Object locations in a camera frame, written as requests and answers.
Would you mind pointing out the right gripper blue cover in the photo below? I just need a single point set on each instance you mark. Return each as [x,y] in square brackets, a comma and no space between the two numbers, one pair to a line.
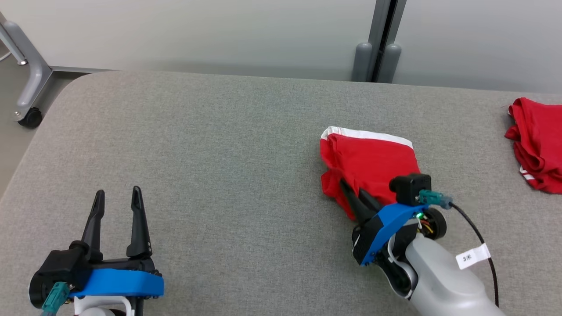
[377,232]

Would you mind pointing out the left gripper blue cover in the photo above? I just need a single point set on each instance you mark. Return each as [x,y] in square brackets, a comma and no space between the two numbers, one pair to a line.
[118,283]

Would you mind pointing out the red shorts white side panels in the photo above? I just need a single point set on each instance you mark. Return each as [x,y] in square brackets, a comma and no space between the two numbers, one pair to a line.
[373,162]

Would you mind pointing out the red Bulls 23 jersey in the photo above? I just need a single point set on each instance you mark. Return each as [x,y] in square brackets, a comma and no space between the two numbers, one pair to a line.
[540,145]

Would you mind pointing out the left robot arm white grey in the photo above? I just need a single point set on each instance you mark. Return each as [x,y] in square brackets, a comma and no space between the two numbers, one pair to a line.
[99,312]

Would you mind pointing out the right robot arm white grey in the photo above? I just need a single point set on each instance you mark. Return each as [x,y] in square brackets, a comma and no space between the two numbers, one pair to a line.
[439,281]

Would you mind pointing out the black caster wheel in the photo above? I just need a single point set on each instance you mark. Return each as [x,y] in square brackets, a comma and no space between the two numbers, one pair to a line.
[30,118]

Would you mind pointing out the grey rounded partition foot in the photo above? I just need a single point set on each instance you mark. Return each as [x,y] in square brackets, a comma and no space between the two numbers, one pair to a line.
[362,63]
[389,66]

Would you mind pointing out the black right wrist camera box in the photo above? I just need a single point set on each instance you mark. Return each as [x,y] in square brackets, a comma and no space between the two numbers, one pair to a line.
[410,188]

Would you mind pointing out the grey vertical partition frame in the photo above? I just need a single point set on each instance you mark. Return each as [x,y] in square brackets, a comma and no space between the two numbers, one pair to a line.
[386,26]

